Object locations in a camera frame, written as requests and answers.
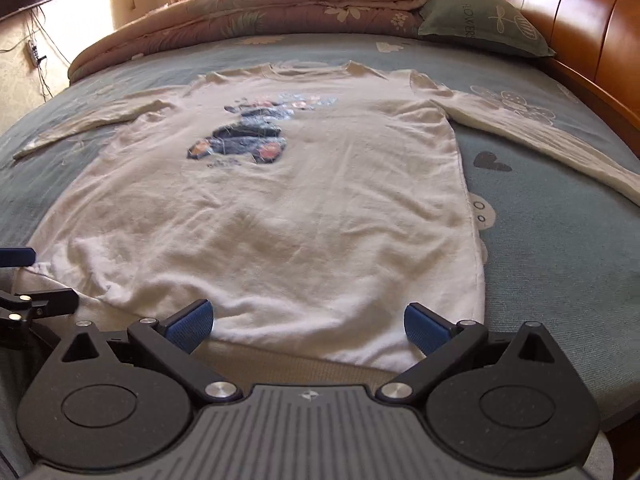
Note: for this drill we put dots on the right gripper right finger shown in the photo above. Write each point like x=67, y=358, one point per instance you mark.
x=500, y=402

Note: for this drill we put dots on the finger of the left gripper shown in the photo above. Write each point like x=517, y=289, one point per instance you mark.
x=17, y=257
x=20, y=316

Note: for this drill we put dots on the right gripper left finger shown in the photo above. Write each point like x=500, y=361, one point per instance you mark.
x=109, y=401

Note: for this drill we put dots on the white long-sleeve printed shirt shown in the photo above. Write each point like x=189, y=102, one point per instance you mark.
x=309, y=206

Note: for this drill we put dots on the blue floral bed sheet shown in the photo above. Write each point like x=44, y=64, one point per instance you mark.
x=563, y=249

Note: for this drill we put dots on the white power strip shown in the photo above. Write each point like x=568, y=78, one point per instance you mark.
x=33, y=53

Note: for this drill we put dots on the green flower pillow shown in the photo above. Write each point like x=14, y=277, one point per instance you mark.
x=492, y=25

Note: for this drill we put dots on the orange wooden headboard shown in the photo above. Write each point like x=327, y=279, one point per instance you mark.
x=596, y=45

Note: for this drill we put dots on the pink floral folded quilt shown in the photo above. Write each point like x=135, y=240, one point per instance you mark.
x=191, y=22

